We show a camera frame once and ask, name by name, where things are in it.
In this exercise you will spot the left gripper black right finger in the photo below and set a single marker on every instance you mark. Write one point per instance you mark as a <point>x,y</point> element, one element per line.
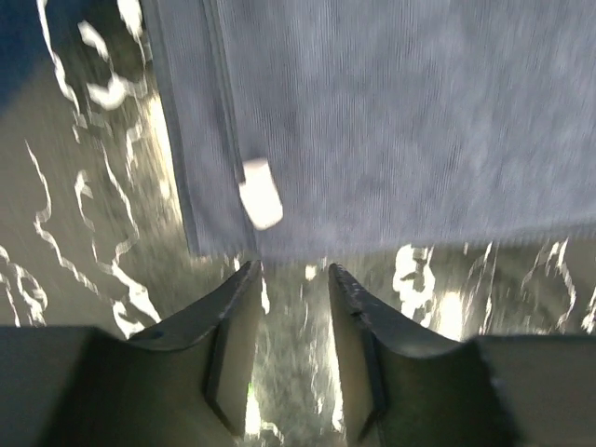
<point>405,385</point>

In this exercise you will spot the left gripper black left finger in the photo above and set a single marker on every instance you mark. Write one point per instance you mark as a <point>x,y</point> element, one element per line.
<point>181,382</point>

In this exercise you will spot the dark grey-blue towel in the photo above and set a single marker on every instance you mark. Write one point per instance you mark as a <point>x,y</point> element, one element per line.
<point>308,128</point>

